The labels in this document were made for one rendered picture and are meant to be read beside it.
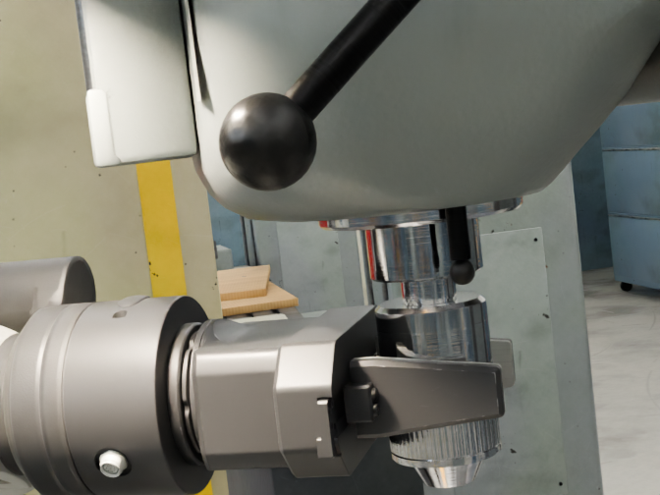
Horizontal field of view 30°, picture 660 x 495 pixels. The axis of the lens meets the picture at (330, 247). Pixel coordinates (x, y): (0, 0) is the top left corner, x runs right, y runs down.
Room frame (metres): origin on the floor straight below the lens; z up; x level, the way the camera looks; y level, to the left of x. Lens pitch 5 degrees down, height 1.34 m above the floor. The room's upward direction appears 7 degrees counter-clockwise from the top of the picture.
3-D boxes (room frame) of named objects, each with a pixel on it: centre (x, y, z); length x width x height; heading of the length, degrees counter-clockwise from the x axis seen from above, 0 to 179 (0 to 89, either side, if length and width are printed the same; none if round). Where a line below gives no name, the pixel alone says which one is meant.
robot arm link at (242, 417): (0.54, 0.05, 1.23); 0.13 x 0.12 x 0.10; 167
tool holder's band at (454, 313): (0.51, -0.04, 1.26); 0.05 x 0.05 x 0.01
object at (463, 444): (0.51, -0.04, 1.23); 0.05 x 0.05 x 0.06
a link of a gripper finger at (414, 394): (0.48, -0.03, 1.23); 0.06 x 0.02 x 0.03; 77
